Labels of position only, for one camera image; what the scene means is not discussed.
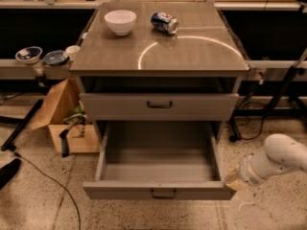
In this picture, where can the black handled tool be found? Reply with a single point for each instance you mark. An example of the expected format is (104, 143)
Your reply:
(63, 137)

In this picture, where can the black tripod stand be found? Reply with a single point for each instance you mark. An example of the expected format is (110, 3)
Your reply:
(290, 75)

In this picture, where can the black metal bar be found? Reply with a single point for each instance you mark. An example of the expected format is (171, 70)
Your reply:
(20, 125)

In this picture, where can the cardboard box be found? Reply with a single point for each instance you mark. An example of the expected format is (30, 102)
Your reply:
(59, 104)

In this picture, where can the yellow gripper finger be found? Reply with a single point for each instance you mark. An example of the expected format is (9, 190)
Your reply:
(233, 180)

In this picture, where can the blue soda can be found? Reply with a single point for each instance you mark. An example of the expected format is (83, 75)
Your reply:
(164, 22)

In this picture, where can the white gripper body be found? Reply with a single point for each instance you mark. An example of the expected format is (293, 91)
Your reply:
(247, 172)

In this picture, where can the grey drawer cabinet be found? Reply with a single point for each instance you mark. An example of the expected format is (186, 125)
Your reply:
(200, 58)

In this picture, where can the white paper cup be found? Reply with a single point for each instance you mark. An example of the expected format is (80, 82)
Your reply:
(72, 51)

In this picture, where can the grey top drawer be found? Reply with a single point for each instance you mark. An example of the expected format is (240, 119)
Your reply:
(159, 107)

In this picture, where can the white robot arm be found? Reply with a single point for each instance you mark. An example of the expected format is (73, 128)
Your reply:
(280, 154)

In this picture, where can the blue white bowl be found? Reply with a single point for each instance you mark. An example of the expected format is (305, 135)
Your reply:
(29, 55)

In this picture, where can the grey drawer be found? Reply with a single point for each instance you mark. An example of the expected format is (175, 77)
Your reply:
(159, 160)
(159, 107)

